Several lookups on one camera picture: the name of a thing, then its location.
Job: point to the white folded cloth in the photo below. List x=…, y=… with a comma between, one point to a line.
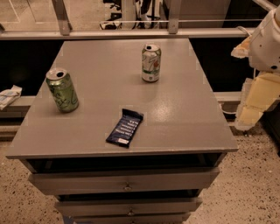
x=8, y=96

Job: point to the white green soda can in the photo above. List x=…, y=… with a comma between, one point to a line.
x=151, y=60

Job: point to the dark blue snack wrapper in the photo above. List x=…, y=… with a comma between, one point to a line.
x=122, y=134

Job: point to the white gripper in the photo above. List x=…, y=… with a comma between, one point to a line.
x=266, y=48

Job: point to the grey drawer cabinet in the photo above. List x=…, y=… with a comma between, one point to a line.
x=133, y=152

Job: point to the bottom grey drawer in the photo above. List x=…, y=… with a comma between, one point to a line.
x=159, y=218

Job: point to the middle grey drawer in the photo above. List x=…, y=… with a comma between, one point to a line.
x=128, y=207

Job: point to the metal railing frame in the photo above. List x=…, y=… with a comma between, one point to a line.
x=94, y=19

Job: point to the grey drawer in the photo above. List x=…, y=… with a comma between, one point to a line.
x=124, y=181
x=128, y=207
x=159, y=218

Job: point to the top grey drawer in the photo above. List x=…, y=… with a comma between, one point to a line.
x=124, y=181

